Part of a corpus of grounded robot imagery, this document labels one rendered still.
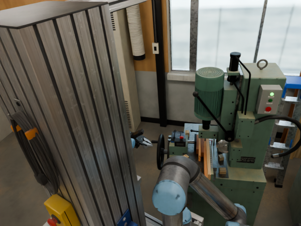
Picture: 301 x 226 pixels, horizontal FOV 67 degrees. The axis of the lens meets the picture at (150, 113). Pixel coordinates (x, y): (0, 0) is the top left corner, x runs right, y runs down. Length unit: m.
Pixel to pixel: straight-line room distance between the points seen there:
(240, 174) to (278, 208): 1.00
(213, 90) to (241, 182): 0.70
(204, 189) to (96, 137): 0.53
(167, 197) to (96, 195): 0.23
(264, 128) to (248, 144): 0.15
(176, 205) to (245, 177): 1.00
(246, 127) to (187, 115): 1.93
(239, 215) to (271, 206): 1.57
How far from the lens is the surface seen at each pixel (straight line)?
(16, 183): 3.29
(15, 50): 0.53
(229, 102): 1.51
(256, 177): 1.80
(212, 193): 1.03
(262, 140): 1.67
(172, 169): 0.87
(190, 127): 1.97
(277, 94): 1.41
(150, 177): 2.77
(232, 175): 1.77
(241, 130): 1.49
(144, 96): 3.34
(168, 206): 0.86
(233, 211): 1.12
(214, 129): 1.69
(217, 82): 1.42
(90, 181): 0.74
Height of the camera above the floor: 2.11
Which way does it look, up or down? 34 degrees down
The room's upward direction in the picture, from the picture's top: 5 degrees counter-clockwise
